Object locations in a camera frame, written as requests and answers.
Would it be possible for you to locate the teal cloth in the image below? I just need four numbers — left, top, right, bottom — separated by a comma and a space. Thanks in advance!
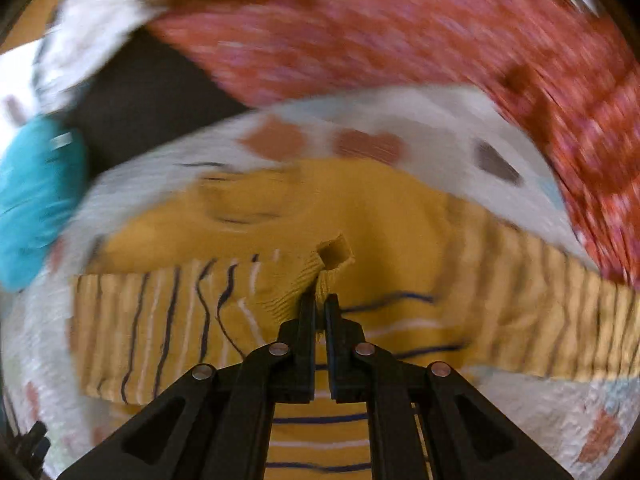
0, 115, 90, 293

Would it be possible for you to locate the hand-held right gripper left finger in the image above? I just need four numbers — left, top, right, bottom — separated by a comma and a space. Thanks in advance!
57, 293, 318, 480

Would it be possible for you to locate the dark cloth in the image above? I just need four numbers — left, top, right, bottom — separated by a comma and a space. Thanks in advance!
65, 27, 253, 173

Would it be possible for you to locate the yellow striped sweater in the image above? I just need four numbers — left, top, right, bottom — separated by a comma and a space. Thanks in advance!
70, 157, 640, 480

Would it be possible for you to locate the white heart-print blanket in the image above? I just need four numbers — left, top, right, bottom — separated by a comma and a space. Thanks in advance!
0, 85, 626, 480

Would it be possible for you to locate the red floral cloth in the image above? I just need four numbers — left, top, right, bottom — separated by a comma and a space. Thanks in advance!
147, 0, 640, 291

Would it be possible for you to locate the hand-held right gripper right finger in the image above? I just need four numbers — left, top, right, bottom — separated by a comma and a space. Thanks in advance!
325, 293, 574, 480

